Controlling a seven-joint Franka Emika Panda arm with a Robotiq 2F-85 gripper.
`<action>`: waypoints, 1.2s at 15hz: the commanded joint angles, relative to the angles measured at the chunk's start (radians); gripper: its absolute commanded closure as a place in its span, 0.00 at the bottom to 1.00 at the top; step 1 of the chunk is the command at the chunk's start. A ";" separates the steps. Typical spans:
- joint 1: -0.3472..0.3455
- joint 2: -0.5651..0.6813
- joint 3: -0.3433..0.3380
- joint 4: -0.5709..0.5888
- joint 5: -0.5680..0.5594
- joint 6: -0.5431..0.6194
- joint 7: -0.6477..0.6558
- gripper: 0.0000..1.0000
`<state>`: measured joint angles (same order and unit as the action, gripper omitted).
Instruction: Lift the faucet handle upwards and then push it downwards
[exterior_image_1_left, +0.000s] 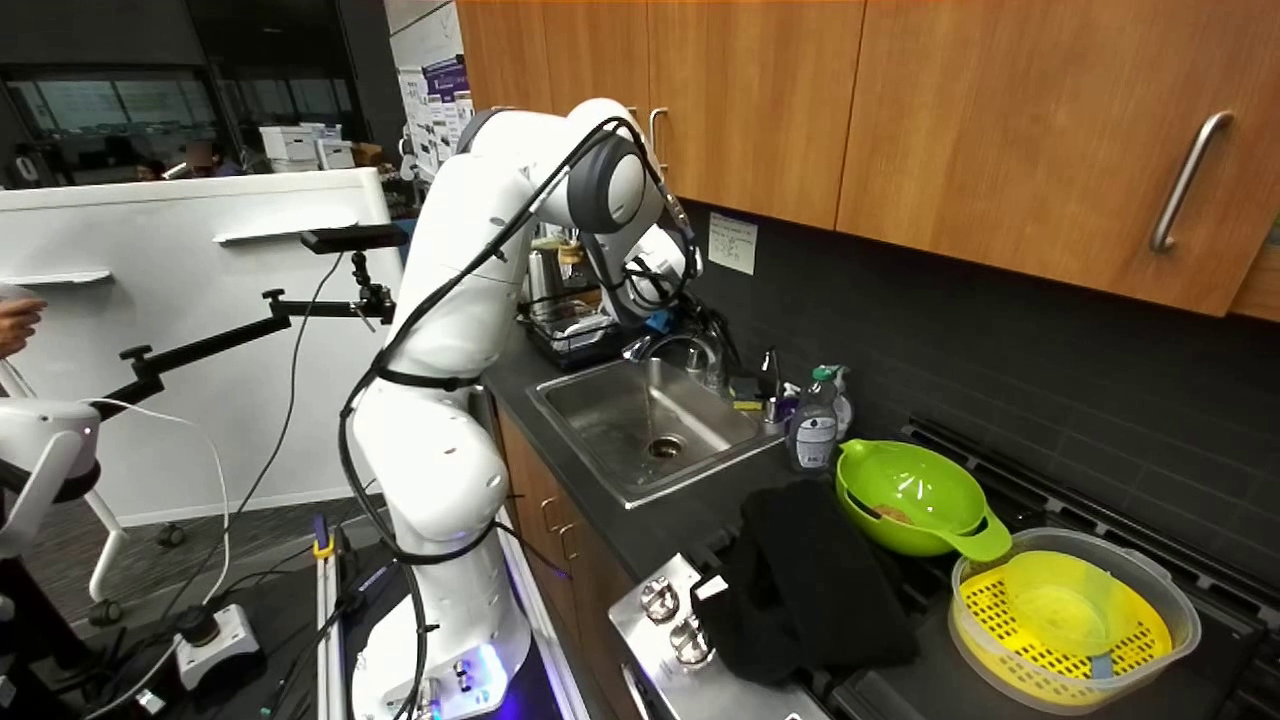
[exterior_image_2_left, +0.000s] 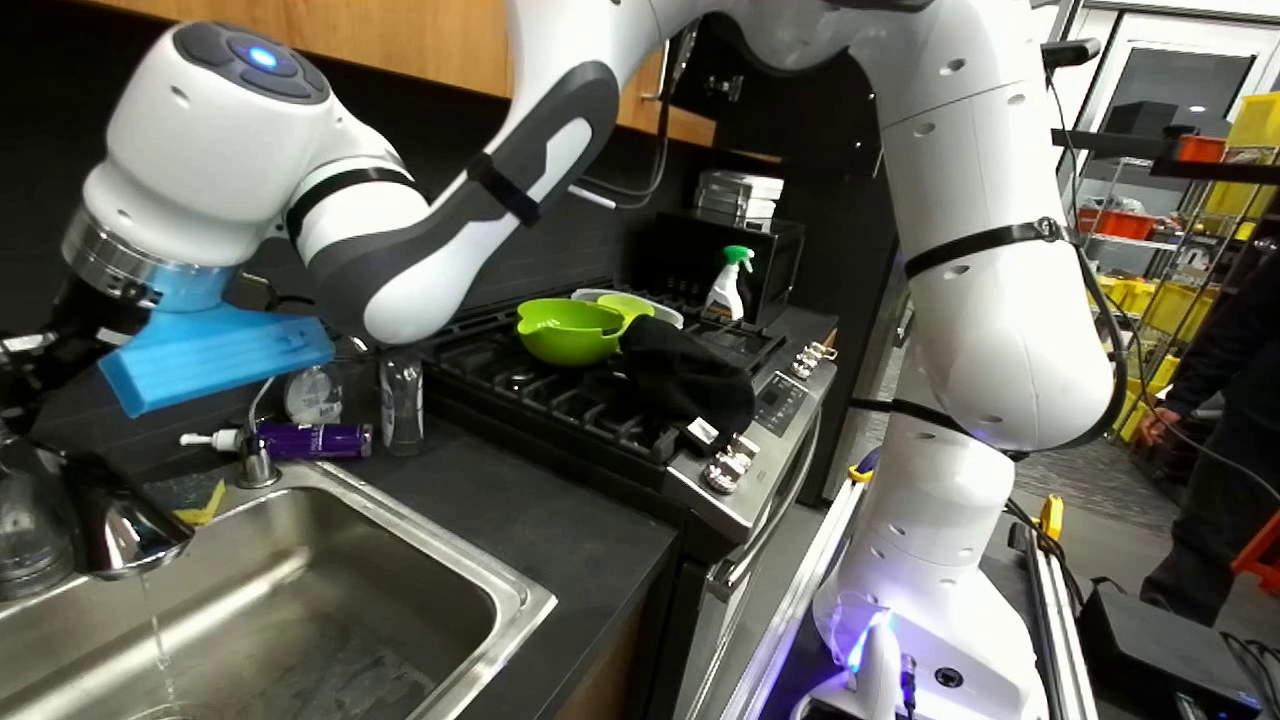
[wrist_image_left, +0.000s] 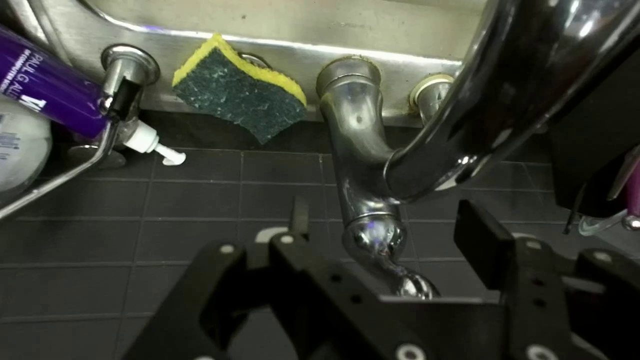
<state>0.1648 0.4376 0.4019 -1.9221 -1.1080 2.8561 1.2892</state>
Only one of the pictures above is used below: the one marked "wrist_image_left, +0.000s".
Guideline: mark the purple bottle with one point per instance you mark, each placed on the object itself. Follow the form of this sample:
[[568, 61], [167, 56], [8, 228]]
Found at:
[[46, 83]]

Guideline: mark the thin chrome faucet white lever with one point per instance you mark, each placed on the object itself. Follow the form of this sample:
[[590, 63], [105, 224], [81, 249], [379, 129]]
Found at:
[[131, 63]]

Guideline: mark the chrome sink side fitting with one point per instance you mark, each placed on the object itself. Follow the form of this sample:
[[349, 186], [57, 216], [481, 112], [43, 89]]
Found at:
[[431, 92]]

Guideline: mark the stainless steel sink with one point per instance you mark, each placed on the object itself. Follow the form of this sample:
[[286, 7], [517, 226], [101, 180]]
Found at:
[[301, 22]]

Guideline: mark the yellow green scrub sponge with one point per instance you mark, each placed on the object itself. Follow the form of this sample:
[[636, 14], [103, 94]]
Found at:
[[241, 92]]

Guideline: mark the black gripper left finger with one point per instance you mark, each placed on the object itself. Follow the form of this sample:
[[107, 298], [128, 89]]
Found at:
[[321, 293]]

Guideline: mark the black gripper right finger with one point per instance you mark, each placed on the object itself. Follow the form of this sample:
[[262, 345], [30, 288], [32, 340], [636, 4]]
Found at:
[[532, 293]]

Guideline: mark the chrome faucet body with spout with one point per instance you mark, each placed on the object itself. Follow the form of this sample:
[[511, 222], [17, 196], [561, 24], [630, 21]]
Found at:
[[353, 120]]

